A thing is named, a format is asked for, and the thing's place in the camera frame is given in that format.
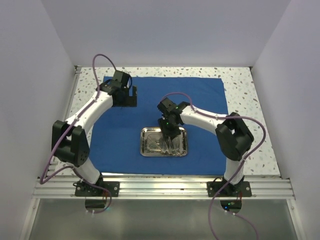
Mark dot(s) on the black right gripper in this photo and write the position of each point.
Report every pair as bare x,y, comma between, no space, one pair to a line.
166,132

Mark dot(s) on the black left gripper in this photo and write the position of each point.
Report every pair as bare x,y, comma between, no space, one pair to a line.
130,101

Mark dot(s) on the steel instrument tray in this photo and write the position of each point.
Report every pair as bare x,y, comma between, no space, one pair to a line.
155,132

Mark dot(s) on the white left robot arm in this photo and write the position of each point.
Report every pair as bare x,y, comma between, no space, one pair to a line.
69,138

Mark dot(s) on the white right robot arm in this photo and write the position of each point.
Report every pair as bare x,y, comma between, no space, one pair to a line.
233,136

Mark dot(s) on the steel surgical scissors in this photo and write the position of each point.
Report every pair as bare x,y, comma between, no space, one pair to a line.
183,147

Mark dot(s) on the steel tweezers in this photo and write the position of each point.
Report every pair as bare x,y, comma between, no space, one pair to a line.
153,146

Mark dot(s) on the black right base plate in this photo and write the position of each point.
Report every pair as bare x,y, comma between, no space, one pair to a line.
241,189

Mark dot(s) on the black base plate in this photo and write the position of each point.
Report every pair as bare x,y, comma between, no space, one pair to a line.
241,189
100,189

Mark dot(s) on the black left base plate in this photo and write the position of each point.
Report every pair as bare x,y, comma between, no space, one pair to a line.
100,189

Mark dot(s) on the aluminium front rail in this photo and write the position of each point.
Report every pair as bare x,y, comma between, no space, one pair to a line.
154,187

